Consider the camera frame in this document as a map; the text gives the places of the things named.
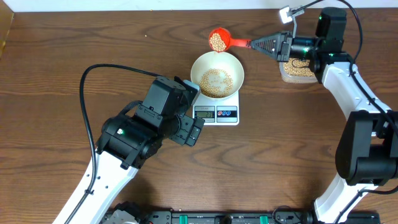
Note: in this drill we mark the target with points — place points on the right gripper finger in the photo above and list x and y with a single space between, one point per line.
265 48
264 40

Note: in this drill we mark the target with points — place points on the red plastic measuring scoop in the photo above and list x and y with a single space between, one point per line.
220 40

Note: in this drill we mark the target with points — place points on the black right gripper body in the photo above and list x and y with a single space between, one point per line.
286 48

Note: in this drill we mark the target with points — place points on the cream ceramic bowl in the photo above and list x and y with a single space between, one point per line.
219 75

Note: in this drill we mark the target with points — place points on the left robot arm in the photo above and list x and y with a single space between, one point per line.
127 141

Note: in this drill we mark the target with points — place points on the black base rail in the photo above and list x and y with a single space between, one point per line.
129 212

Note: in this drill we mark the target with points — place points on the pile of soybeans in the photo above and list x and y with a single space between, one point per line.
218 83

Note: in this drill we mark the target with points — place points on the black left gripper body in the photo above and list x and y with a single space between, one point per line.
187 130

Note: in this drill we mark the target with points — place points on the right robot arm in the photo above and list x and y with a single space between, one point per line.
366 156

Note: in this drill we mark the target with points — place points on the white digital kitchen scale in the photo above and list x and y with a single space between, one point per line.
218 111

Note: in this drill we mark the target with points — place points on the clear plastic container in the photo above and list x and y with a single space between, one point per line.
297 71

